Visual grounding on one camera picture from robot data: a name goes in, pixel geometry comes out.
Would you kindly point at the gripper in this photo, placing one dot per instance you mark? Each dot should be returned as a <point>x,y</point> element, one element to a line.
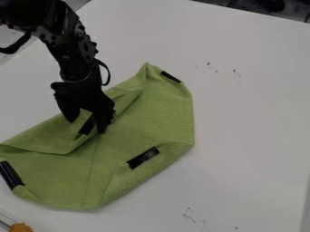
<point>82,92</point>

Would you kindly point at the green cloth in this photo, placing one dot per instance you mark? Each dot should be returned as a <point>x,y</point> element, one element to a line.
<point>141,127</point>

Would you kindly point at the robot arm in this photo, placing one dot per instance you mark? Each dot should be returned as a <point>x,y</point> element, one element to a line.
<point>60,27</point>

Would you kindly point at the orange toy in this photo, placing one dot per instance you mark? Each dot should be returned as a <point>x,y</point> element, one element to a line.
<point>20,227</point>

